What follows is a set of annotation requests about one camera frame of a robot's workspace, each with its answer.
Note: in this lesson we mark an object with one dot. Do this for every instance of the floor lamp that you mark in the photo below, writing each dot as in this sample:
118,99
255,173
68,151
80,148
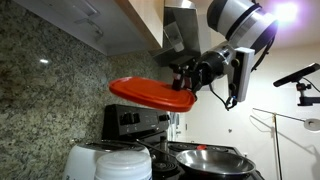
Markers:
296,143

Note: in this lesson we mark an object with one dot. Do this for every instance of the red plastic lid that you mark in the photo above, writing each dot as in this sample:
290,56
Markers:
152,93

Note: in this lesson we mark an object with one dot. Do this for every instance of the steel frying pan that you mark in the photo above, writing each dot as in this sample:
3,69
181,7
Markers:
210,162

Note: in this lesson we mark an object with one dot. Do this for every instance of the black camera on stand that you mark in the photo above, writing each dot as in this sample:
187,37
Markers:
301,87

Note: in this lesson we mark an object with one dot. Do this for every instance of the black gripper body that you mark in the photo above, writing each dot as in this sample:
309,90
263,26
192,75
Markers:
208,68

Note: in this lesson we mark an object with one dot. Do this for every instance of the black electric stove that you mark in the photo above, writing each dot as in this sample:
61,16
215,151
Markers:
129,123

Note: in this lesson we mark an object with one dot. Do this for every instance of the steel range hood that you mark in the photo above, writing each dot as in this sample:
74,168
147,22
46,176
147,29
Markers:
180,33

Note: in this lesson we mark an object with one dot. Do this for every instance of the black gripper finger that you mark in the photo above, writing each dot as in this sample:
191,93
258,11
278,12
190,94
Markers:
191,84
181,67

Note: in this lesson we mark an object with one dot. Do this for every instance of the white two-slot toaster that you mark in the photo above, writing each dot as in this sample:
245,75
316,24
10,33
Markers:
81,161

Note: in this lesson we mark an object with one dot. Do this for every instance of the white wipes canister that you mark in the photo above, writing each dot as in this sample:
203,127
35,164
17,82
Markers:
124,165

